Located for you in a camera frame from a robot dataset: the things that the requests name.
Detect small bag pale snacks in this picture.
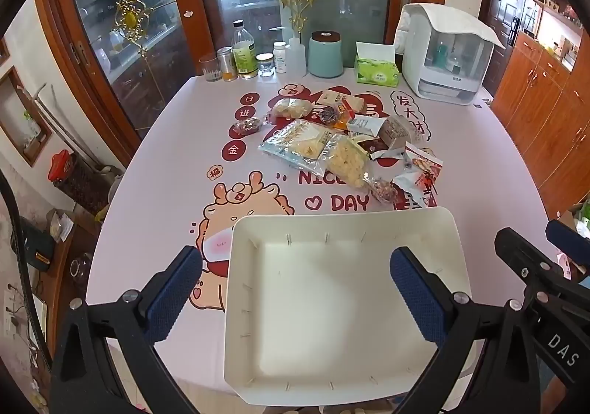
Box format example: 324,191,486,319
268,97,315,125

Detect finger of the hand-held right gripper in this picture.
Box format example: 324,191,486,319
546,219,590,267
494,227,577,295

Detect beige snack packet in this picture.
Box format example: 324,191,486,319
317,89,368,116

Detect white pill bottle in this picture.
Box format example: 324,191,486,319
272,41,289,75

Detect white blue snack carton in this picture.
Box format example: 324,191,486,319
346,114,389,139

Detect small clear dark nuts packet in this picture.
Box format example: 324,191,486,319
368,176,400,206

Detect green tissue box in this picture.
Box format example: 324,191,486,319
355,41,400,87

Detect clear drinking glass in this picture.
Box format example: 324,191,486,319
198,53,224,83

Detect flat dark red packet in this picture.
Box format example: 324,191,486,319
358,137,393,162

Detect white squeeze bottle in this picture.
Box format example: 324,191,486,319
288,33,308,76

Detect white red snack packet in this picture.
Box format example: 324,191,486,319
393,141,444,209

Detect clear bag yellow chips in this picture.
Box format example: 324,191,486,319
323,137,375,192

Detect dark candy packet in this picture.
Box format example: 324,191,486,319
317,105,345,127

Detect small dark red packet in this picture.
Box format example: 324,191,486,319
232,116,264,137

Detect wooden picture frame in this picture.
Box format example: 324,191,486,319
0,65,54,167

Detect teal canister brown lid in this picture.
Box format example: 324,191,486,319
307,30,344,78

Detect wooden door red poster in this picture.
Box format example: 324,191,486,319
483,0,533,62

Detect green label glass bottle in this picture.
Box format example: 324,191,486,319
231,20,259,81

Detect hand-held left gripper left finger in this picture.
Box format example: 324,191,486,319
51,245,204,414

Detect orange snack packet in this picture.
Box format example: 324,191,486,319
340,101,357,130

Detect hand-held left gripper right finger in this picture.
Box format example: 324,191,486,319
389,246,540,414

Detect pink printed tablecloth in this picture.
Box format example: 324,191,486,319
85,73,577,414

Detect metal tin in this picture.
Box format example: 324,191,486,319
217,47,239,82

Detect large clear bag white snacks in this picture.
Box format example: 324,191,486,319
257,119,352,171

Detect wooden cabinet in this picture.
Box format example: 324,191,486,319
490,29,590,218

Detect white plastic tray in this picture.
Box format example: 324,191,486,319
223,206,473,406

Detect white countertop appliance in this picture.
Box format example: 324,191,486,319
395,3,506,107

